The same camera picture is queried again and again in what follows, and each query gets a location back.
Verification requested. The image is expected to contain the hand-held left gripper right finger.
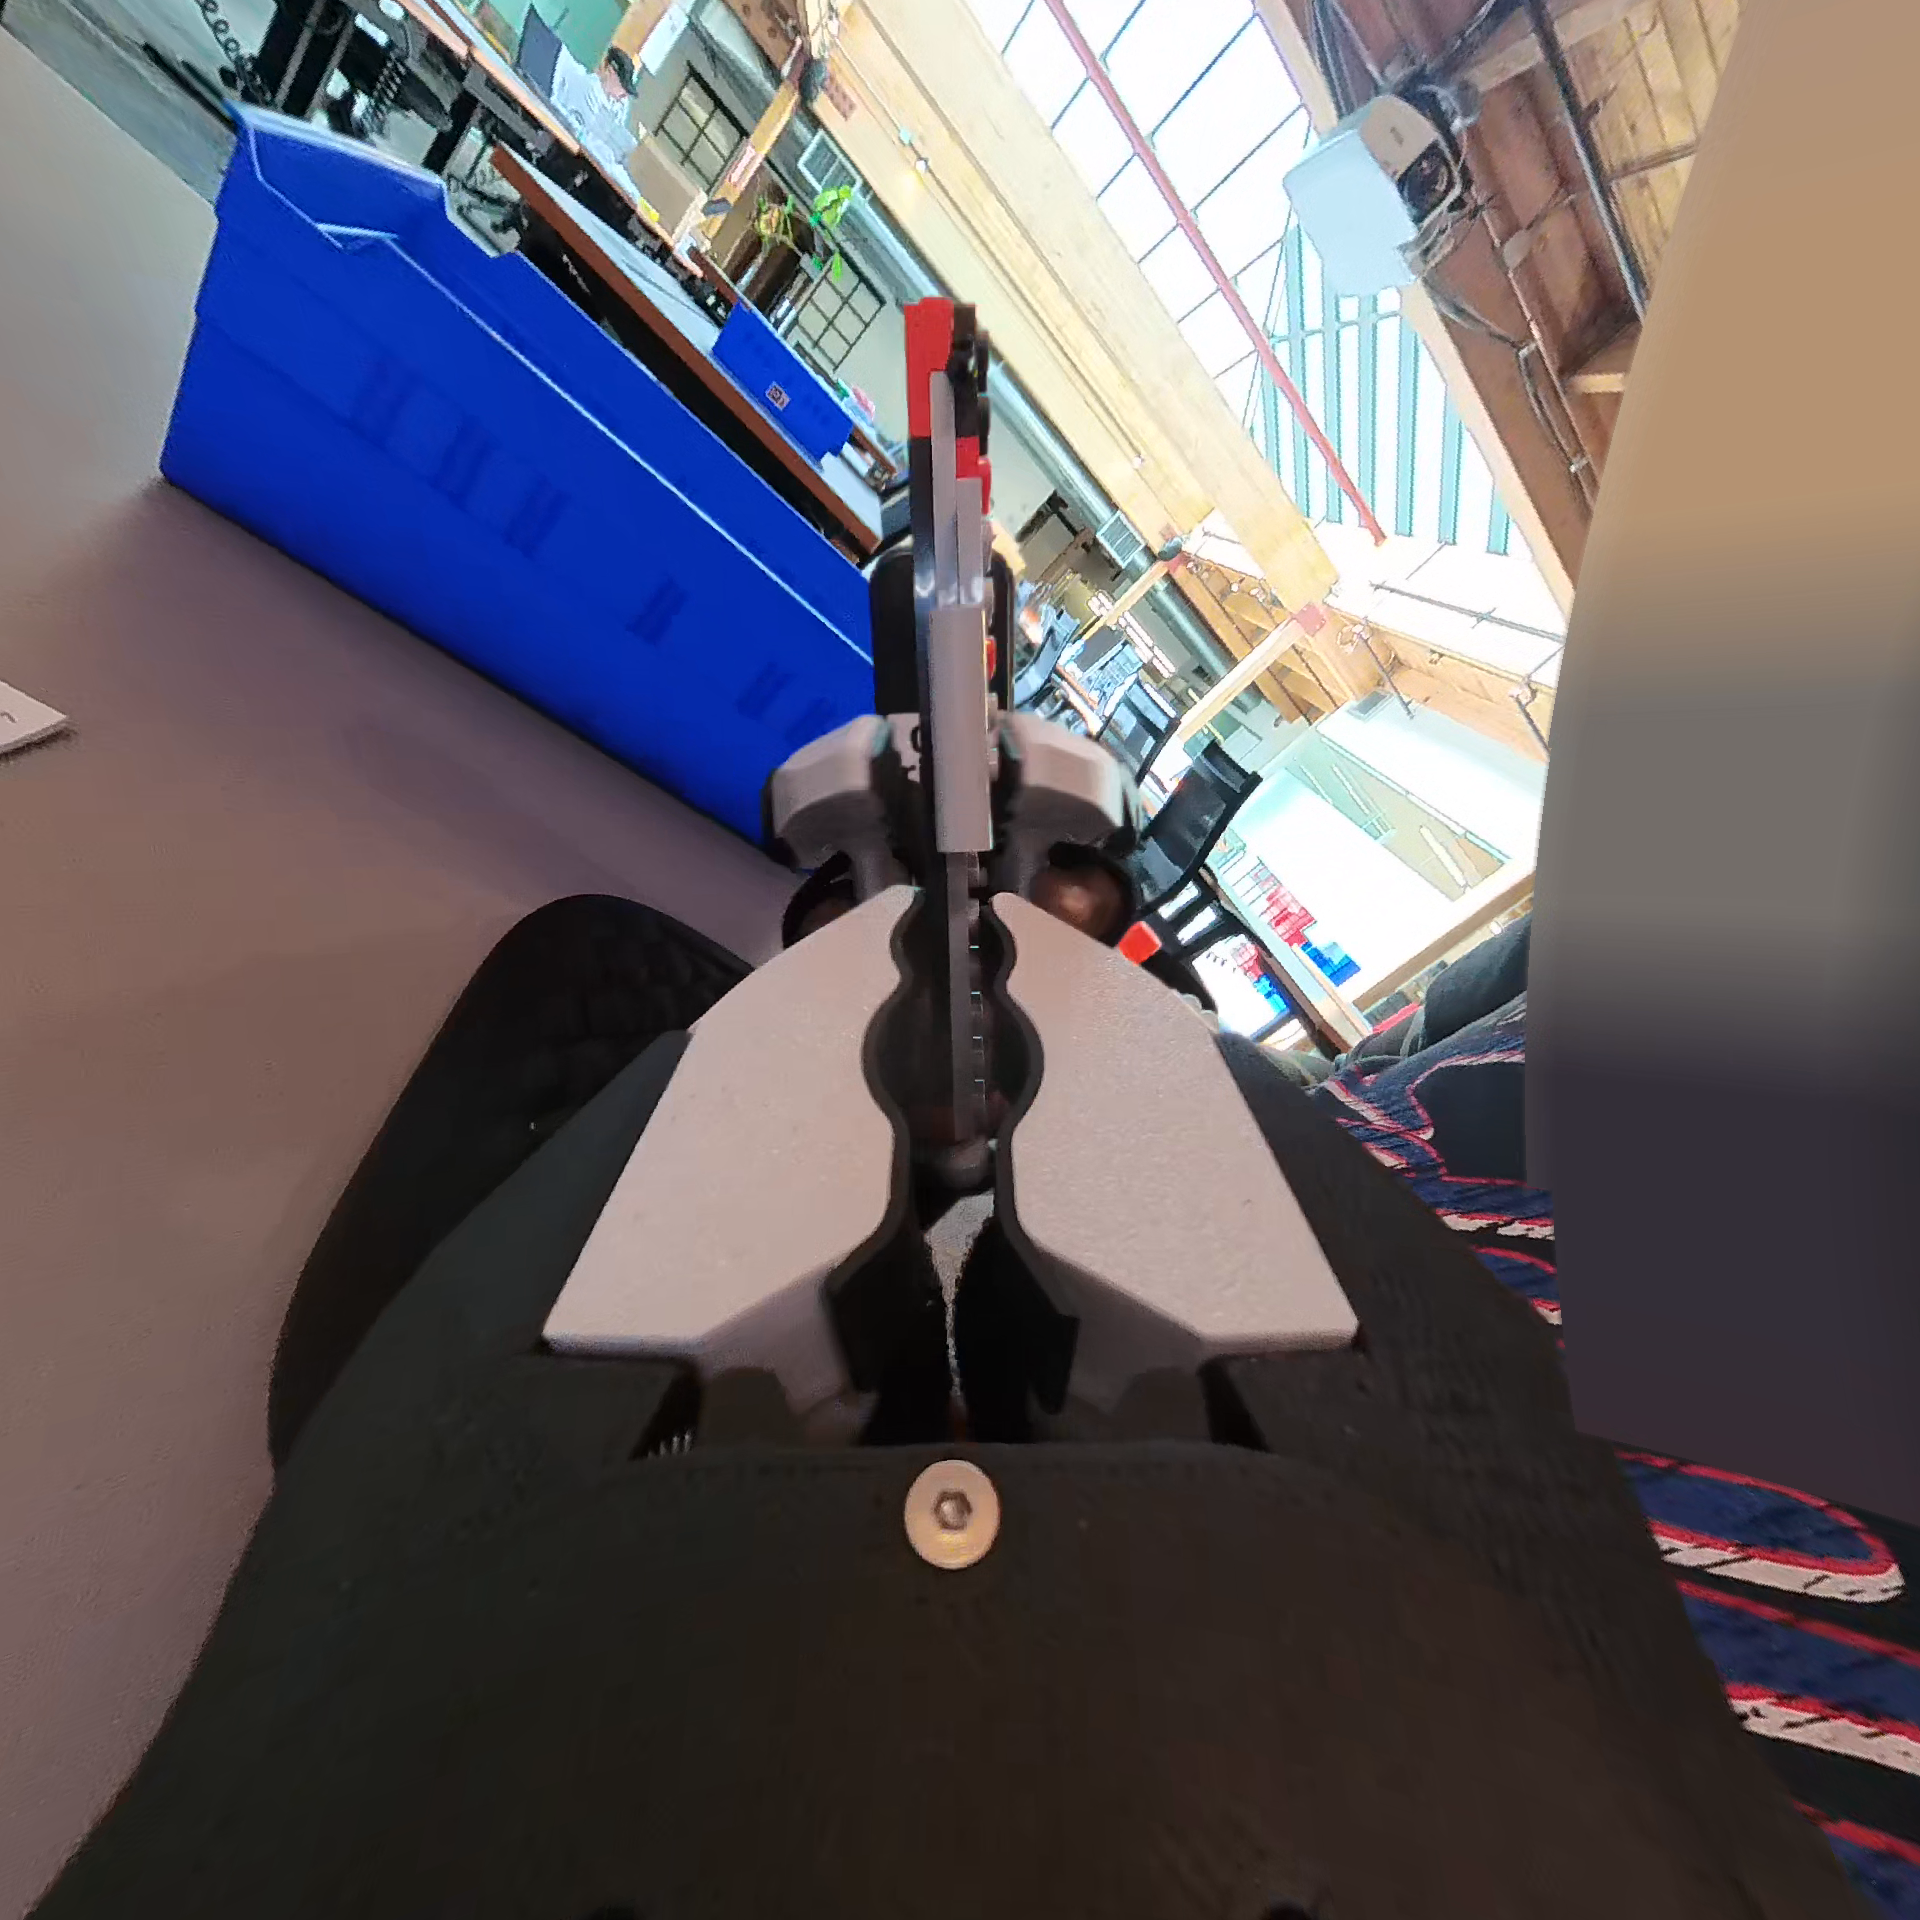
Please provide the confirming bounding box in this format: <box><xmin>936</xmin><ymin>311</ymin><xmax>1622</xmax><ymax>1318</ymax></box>
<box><xmin>967</xmin><ymin>892</ymin><xmax>1360</xmax><ymax>1420</ymax></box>

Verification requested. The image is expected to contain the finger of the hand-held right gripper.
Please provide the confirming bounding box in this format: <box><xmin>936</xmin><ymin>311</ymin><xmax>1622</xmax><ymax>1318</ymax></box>
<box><xmin>998</xmin><ymin>711</ymin><xmax>1143</xmax><ymax>860</ymax></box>
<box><xmin>766</xmin><ymin>717</ymin><xmax>912</xmax><ymax>882</ymax></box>

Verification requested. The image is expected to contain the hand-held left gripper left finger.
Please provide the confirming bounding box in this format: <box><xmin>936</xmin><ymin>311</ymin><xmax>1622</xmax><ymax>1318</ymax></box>
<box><xmin>545</xmin><ymin>885</ymin><xmax>962</xmax><ymax>1426</ymax></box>

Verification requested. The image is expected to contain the grey and red lego assembly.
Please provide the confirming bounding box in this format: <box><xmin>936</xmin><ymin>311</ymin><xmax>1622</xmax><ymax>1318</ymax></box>
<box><xmin>902</xmin><ymin>296</ymin><xmax>1011</xmax><ymax>1178</ymax></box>

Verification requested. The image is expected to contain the small blue plastic bin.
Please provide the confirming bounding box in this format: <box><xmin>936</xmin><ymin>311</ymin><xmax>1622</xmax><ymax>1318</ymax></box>
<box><xmin>710</xmin><ymin>298</ymin><xmax>860</xmax><ymax>462</ymax></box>

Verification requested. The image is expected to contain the large blue plastic bin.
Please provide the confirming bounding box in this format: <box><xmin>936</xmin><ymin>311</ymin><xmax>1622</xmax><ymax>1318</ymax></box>
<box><xmin>160</xmin><ymin>104</ymin><xmax>881</xmax><ymax>846</ymax></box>

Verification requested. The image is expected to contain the black office chair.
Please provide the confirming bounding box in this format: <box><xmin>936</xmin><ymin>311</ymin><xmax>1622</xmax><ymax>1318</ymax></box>
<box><xmin>1132</xmin><ymin>735</ymin><xmax>1265</xmax><ymax>962</ymax></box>

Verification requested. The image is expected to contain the long wooden table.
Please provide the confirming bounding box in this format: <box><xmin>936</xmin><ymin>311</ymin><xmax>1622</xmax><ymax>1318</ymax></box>
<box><xmin>491</xmin><ymin>142</ymin><xmax>890</xmax><ymax>560</ymax></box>

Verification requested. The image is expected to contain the green potted plant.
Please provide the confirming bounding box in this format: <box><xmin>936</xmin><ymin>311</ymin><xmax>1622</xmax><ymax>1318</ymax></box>
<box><xmin>750</xmin><ymin>181</ymin><xmax>860</xmax><ymax>290</ymax></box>

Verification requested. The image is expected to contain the red ceiling pipe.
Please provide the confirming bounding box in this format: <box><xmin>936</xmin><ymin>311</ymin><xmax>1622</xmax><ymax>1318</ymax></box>
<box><xmin>1042</xmin><ymin>0</ymin><xmax>1391</xmax><ymax>549</ymax></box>

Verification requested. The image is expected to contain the white ceiling projector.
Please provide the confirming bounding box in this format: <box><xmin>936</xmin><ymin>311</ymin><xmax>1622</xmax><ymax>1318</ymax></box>
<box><xmin>1282</xmin><ymin>89</ymin><xmax>1467</xmax><ymax>296</ymax></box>

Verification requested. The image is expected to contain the person's dark patterned jacket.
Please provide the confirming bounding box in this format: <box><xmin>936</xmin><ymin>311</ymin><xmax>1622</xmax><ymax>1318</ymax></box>
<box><xmin>1313</xmin><ymin>914</ymin><xmax>1920</xmax><ymax>1920</ymax></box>

